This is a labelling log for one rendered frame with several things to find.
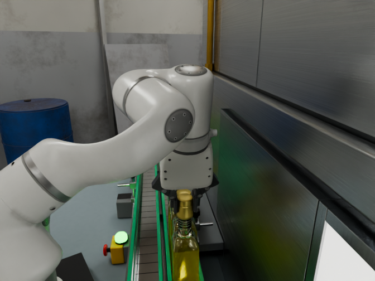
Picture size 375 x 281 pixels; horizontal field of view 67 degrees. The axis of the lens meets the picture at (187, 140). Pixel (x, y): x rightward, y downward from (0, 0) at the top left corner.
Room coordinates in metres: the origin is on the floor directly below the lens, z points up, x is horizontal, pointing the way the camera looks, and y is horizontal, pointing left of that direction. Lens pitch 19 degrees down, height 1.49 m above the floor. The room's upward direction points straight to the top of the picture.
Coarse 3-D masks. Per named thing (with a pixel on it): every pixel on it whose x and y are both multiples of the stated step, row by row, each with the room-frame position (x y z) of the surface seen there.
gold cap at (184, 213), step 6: (180, 198) 0.51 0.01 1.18; (186, 198) 0.51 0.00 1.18; (192, 198) 0.51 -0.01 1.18; (180, 204) 0.50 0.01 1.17; (186, 204) 0.50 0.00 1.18; (192, 204) 0.51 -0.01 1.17; (180, 210) 0.50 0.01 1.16; (186, 210) 0.50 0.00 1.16; (192, 210) 0.51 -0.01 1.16; (180, 216) 0.50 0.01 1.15; (186, 216) 0.50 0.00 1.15; (192, 216) 0.51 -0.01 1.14
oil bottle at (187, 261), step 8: (176, 232) 0.52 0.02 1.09; (192, 232) 0.52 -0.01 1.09; (176, 240) 0.50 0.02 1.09; (184, 240) 0.49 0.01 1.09; (192, 240) 0.50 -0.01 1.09; (176, 248) 0.49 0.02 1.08; (184, 248) 0.49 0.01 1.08; (192, 248) 0.49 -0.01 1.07; (176, 256) 0.48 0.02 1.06; (184, 256) 0.49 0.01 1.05; (192, 256) 0.49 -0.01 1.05; (176, 264) 0.48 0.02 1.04; (184, 264) 0.49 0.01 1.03; (192, 264) 0.49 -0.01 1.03; (176, 272) 0.48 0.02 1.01; (184, 272) 0.49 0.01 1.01; (192, 272) 0.49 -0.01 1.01; (176, 280) 0.48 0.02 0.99; (184, 280) 0.49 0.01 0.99; (192, 280) 0.49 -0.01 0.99
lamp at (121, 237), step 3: (120, 231) 0.84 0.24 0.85; (123, 231) 0.84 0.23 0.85; (117, 234) 0.82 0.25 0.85; (120, 234) 0.82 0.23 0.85; (123, 234) 0.82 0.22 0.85; (126, 234) 0.83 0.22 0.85; (117, 237) 0.81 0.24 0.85; (120, 237) 0.81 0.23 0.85; (123, 237) 0.81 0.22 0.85; (126, 237) 0.82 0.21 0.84; (117, 240) 0.80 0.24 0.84; (120, 240) 0.80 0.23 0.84; (123, 240) 0.80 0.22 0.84; (126, 240) 0.81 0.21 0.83; (117, 243) 0.80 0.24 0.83; (120, 243) 0.80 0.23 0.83; (123, 243) 0.80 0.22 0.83
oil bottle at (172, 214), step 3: (171, 210) 0.62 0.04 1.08; (171, 213) 0.61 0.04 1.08; (171, 216) 0.60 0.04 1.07; (174, 216) 0.60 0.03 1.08; (171, 219) 0.60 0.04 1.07; (171, 222) 0.60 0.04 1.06; (171, 225) 0.60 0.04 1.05; (171, 228) 0.60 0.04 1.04; (171, 231) 0.60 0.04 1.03; (171, 234) 0.60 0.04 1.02; (171, 237) 0.60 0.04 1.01; (171, 243) 0.60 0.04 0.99; (171, 246) 0.60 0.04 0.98; (171, 249) 0.60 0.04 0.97; (171, 252) 0.60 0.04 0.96; (171, 255) 0.60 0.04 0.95; (171, 258) 0.60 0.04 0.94; (171, 261) 0.61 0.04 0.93; (171, 264) 0.61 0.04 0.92; (171, 267) 0.61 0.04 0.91; (171, 270) 0.61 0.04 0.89
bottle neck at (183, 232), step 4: (180, 220) 0.50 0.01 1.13; (184, 220) 0.50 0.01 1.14; (188, 220) 0.50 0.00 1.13; (180, 224) 0.50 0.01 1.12; (184, 224) 0.50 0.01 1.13; (188, 224) 0.50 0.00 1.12; (180, 228) 0.50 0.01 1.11; (184, 228) 0.50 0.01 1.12; (188, 228) 0.50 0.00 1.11; (180, 232) 0.50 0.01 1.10; (184, 232) 0.50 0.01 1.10; (188, 232) 0.50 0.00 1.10; (184, 236) 0.50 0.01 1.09
